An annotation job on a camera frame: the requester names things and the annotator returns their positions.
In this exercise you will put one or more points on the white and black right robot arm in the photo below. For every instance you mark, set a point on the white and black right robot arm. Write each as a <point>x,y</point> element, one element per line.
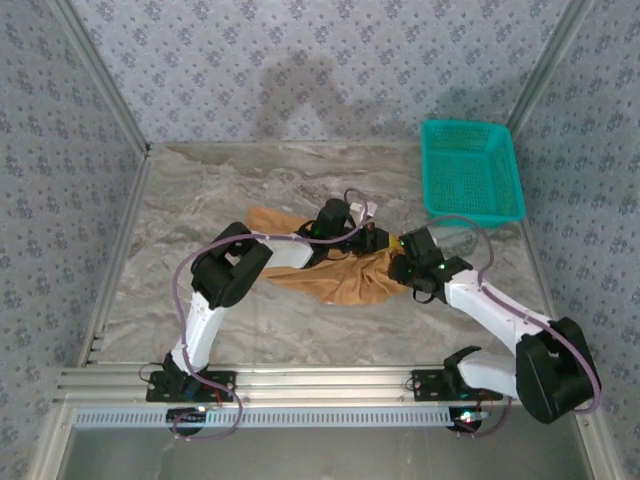
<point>495,315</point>

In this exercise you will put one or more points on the tan t-shirt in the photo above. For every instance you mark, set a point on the tan t-shirt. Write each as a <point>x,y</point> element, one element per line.
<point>350,280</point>

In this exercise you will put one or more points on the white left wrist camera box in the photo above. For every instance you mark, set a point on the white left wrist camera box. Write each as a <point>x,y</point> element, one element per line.
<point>364,210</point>

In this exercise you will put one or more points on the aluminium mounting rail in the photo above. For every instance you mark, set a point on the aluminium mounting rail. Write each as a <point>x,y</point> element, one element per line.
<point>325,382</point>

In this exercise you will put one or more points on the teal plastic basket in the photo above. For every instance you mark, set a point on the teal plastic basket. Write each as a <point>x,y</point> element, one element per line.
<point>470,175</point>

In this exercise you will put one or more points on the aluminium frame post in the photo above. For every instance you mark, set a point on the aluminium frame post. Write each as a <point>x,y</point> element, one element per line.
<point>542,75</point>
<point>102,75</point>

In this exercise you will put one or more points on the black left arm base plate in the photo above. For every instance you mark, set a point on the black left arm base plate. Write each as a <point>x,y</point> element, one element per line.
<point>220,387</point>

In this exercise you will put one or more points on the black controller board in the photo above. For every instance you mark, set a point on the black controller board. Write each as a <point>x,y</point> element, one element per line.
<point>187,415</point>
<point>467,419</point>

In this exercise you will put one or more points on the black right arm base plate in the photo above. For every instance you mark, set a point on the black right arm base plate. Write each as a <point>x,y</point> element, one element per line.
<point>425,388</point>

